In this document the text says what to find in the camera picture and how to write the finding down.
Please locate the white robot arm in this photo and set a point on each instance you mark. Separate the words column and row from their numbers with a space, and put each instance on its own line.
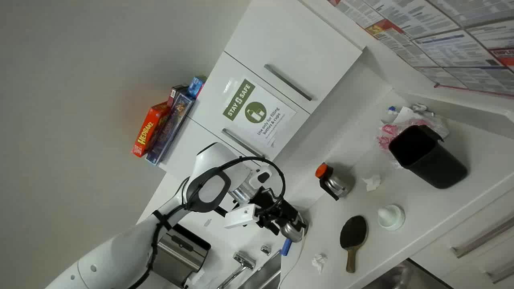
column 125, row 259

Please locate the middle white cabinet door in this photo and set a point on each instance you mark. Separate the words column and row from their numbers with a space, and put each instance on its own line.
column 215, row 95

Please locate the steel round kettle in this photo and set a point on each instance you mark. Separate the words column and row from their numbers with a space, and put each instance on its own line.
column 294, row 229

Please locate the small white crumpled paper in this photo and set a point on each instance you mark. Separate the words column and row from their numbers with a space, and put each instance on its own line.
column 318, row 262

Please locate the white cabinet door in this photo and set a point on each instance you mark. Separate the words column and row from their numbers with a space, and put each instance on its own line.
column 290, row 49
column 215, row 95
column 181, row 153

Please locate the steel jar with orange lid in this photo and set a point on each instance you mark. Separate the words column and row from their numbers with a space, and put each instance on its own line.
column 331, row 182

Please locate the upper white cabinet door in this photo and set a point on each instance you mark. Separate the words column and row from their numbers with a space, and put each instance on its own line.
column 290, row 49

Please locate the blue foil box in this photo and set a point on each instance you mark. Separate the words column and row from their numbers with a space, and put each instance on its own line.
column 181, row 100

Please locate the pink white packets pile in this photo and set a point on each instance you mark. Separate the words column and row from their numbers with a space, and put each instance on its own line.
column 400, row 118

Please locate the wall posters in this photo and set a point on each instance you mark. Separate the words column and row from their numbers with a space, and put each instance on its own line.
column 457, row 44

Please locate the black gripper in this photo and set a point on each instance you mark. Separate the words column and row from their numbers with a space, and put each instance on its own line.
column 270, row 213

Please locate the black waste bin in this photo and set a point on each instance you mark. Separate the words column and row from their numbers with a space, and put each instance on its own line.
column 419, row 150

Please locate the black ping pong paddle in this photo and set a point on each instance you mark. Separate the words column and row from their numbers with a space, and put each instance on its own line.
column 351, row 237

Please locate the steel paper towel dispenser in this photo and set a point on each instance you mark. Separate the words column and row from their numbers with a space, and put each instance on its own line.
column 180, row 254

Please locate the lower white cabinet door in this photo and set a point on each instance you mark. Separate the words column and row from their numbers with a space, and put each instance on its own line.
column 181, row 153

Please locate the orange red box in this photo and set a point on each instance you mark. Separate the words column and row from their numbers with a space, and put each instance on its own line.
column 149, row 128

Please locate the green stay safe sign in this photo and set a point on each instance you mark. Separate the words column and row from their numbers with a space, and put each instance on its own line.
column 257, row 113

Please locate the steel sink faucet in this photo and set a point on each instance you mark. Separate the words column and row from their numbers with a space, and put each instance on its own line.
column 245, row 264

